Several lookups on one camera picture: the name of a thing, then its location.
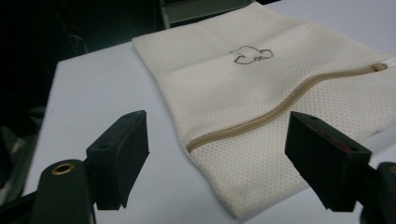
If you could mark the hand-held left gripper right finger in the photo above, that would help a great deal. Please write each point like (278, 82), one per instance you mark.
(323, 161)

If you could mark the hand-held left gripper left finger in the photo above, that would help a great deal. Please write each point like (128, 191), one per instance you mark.
(120, 161)

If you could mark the cream mesh laundry bag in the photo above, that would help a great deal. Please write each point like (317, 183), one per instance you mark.
(249, 102)

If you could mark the grey metal stand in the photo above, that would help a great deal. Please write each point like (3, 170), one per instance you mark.
(199, 11)

